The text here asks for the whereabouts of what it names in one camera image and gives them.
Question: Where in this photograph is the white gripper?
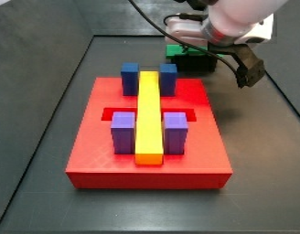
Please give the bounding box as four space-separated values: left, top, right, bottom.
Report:
164 13 275 48

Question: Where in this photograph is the green stepped block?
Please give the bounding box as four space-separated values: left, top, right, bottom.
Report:
164 44 223 59

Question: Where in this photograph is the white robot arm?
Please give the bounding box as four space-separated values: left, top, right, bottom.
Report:
165 0 289 47

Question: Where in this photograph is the black angle fixture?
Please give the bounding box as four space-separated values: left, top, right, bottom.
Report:
171 55 217 73

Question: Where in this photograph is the red base board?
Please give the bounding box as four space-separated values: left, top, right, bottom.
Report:
64 77 235 190

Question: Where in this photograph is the yellow arch bar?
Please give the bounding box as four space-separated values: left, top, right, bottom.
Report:
136 71 164 165

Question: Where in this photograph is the black cable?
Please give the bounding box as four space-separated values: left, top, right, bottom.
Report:
126 0 241 74

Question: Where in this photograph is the blue post right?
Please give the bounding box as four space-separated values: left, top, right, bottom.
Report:
160 64 179 97

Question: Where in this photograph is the blue post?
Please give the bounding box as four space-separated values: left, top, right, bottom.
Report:
160 64 179 97
121 63 139 96

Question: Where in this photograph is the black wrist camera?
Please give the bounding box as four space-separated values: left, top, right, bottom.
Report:
231 45 264 88

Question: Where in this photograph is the blue post left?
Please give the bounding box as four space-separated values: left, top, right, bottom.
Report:
121 63 139 96

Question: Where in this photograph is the purple post right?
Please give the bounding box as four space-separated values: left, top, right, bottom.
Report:
164 112 188 154

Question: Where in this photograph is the purple post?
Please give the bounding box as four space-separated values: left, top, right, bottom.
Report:
164 112 188 154
110 112 136 154

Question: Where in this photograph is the purple post left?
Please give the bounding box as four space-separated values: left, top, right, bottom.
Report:
110 112 136 154

